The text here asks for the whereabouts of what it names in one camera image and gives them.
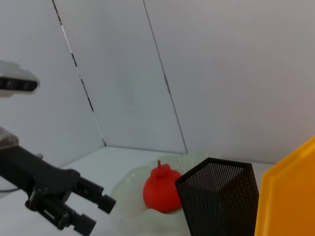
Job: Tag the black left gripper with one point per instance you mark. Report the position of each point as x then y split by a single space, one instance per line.
32 172

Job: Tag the red soft ball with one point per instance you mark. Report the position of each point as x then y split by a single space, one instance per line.
160 191

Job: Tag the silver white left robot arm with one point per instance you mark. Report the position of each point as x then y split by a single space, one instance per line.
7 138

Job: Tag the clear green glass fruit bowl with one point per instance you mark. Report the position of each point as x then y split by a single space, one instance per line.
130 191

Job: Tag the black mesh pen holder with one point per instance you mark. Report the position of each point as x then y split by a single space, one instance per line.
221 201

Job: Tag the yellow plastic bin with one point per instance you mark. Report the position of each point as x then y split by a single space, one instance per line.
288 196

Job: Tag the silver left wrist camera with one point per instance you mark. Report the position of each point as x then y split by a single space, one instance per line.
17 81

